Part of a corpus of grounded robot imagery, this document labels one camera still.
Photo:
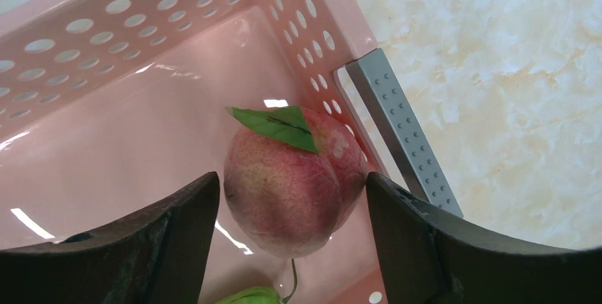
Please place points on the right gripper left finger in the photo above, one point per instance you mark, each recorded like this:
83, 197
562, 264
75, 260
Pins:
157, 254

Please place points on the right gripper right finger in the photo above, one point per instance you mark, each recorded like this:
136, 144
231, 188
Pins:
428, 255

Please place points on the pink peach toy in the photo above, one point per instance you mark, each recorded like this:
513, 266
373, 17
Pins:
289, 201

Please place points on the green cucumber toy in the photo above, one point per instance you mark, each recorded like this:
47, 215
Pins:
262, 294

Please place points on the pink perforated plastic basket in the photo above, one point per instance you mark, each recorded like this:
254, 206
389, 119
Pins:
108, 106

